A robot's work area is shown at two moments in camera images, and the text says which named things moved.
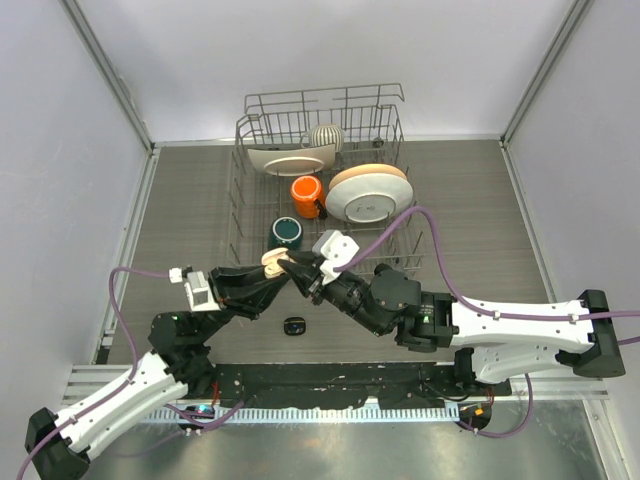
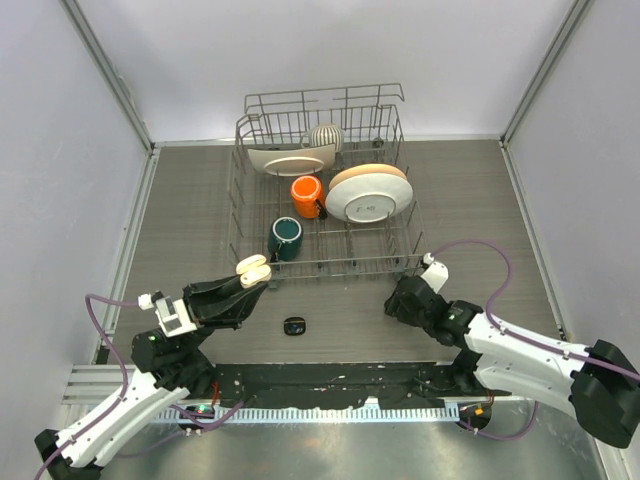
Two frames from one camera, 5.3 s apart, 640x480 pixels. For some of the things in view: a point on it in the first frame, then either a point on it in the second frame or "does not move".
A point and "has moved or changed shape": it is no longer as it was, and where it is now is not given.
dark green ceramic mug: x=286 y=232 does not move
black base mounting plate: x=374 y=385 does not move
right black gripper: x=303 y=274 to x=395 y=307
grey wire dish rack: x=311 y=161 does not move
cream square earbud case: x=269 y=260 has moved or changed shape
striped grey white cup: x=325 y=134 does not move
